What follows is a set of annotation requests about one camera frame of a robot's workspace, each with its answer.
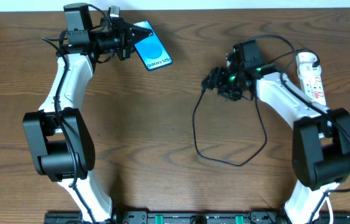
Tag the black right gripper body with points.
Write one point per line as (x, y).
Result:
(222, 82)

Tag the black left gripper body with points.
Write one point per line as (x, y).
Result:
(125, 38)

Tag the blue Galaxy smartphone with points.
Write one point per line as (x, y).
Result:
(151, 51)

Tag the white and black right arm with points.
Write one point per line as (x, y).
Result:
(321, 136)

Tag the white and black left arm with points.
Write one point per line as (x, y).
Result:
(59, 141)

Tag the white power strip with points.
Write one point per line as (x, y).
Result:
(311, 83)

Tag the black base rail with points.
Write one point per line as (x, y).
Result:
(142, 217)

